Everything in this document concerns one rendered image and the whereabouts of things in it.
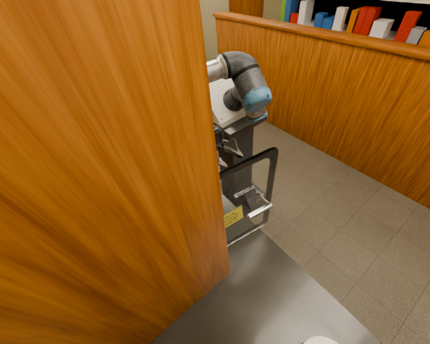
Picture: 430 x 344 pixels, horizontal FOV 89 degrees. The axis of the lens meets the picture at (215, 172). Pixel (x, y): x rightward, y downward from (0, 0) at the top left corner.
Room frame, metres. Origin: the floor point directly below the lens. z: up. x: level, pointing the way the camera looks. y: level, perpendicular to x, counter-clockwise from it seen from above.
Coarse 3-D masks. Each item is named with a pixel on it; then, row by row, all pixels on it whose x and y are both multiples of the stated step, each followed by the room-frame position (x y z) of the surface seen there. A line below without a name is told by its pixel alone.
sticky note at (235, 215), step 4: (236, 208) 0.38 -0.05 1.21; (240, 208) 0.39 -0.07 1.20; (232, 212) 0.38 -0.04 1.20; (236, 212) 0.38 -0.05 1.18; (240, 212) 0.39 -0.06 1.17; (224, 216) 0.37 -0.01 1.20; (228, 216) 0.37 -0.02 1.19; (232, 216) 0.38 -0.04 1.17; (236, 216) 0.38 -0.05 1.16; (240, 216) 0.39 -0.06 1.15; (228, 220) 0.37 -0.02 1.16; (232, 220) 0.38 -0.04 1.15; (236, 220) 0.38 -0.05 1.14; (228, 224) 0.37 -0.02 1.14
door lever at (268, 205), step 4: (260, 196) 0.42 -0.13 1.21; (264, 196) 0.42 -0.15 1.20; (264, 200) 0.40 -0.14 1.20; (268, 204) 0.38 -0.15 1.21; (260, 208) 0.37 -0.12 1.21; (264, 208) 0.37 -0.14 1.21; (268, 208) 0.37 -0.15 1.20; (252, 212) 0.36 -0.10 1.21; (256, 212) 0.36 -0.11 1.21; (260, 212) 0.36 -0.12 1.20; (248, 216) 0.35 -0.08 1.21; (252, 216) 0.35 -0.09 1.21
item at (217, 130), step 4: (216, 124) 0.63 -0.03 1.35; (216, 128) 0.61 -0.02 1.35; (220, 128) 0.61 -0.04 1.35; (216, 132) 0.59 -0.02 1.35; (220, 132) 0.60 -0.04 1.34; (216, 136) 0.59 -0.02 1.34; (220, 136) 0.60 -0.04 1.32; (216, 140) 0.60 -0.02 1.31; (220, 140) 0.61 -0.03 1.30; (216, 144) 0.60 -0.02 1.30; (220, 144) 0.60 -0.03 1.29; (216, 148) 0.59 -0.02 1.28; (220, 148) 0.59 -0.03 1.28
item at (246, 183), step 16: (256, 160) 0.41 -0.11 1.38; (272, 160) 0.43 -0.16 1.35; (224, 176) 0.37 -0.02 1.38; (240, 176) 0.39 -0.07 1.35; (256, 176) 0.41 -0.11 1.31; (272, 176) 0.44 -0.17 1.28; (224, 192) 0.37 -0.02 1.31; (240, 192) 0.39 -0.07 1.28; (256, 192) 0.41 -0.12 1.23; (224, 208) 0.37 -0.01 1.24; (256, 208) 0.42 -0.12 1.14; (240, 224) 0.39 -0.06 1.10; (256, 224) 0.42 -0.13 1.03
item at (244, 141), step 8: (224, 136) 1.27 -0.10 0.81; (240, 136) 1.23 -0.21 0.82; (248, 136) 1.26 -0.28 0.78; (240, 144) 1.23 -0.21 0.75; (248, 144) 1.27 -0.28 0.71; (224, 152) 1.28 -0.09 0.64; (248, 152) 1.27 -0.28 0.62; (224, 160) 1.29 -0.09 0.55; (232, 160) 1.20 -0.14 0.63; (240, 160) 1.23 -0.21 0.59; (224, 168) 1.30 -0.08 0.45
